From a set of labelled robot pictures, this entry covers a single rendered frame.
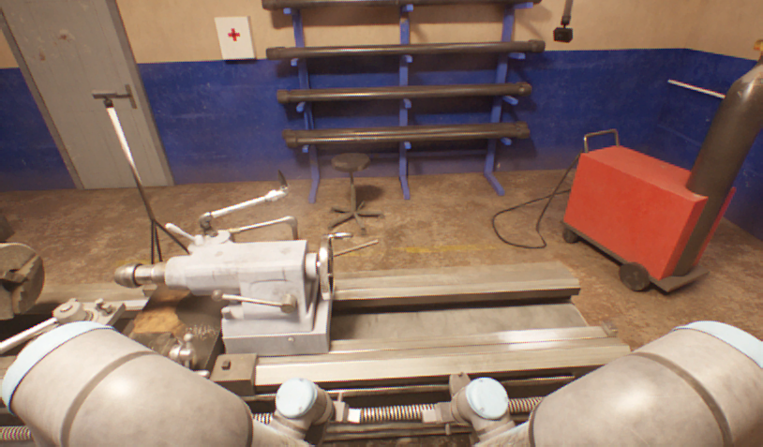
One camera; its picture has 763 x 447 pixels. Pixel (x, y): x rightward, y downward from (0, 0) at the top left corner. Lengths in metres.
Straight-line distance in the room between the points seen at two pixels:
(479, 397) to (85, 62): 4.54
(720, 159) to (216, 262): 2.71
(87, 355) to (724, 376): 0.65
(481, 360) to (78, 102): 4.57
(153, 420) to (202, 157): 4.30
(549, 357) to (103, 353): 1.23
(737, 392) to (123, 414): 0.59
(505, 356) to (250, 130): 3.63
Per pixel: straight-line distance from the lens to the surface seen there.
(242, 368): 1.35
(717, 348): 0.54
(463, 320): 1.62
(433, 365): 1.32
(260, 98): 4.25
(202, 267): 1.30
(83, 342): 0.55
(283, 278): 1.24
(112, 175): 5.20
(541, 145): 4.75
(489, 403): 1.00
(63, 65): 4.95
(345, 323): 1.59
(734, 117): 2.85
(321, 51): 3.68
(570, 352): 1.46
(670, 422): 0.47
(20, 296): 1.74
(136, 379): 0.48
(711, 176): 2.95
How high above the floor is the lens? 1.89
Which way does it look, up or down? 30 degrees down
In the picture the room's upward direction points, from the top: 1 degrees counter-clockwise
